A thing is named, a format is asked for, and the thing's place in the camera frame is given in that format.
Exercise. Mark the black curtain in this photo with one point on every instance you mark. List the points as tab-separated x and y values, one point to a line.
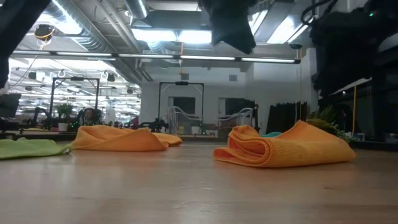
284	115

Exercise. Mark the grey wall vent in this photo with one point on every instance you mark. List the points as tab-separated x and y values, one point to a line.
184	76
233	77

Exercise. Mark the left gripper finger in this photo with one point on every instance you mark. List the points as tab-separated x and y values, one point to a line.
236	39

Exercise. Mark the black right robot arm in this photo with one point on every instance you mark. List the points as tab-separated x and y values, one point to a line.
390	21

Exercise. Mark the black background rig frame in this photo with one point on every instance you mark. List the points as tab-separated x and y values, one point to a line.
160	99
53	93

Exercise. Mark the clear plastic bin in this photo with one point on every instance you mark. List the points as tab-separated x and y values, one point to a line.
174	118

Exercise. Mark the person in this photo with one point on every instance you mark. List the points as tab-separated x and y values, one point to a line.
90	115

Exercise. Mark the dark background monitor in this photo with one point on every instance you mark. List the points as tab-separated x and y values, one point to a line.
7	104

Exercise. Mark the long LED light bar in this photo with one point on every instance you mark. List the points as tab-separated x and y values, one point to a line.
202	57

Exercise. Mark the small white blue box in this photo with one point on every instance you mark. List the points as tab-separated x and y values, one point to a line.
360	136

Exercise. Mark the green microfiber towel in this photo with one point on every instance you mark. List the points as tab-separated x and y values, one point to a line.
28	147

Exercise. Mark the black ceiling camera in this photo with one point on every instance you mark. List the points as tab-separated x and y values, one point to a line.
295	46

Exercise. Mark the black aluminium table frame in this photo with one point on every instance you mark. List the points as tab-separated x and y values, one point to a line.
373	146

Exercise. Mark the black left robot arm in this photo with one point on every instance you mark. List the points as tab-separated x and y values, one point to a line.
18	25

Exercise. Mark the orange microfiber towel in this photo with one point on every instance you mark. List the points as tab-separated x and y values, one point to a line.
118	138
280	149

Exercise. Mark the teal microfiber towel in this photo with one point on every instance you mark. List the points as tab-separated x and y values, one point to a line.
272	134

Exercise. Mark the background plant white pot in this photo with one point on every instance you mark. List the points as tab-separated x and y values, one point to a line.
63	113

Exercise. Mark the potted succulent plant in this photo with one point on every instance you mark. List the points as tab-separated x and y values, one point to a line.
326	123

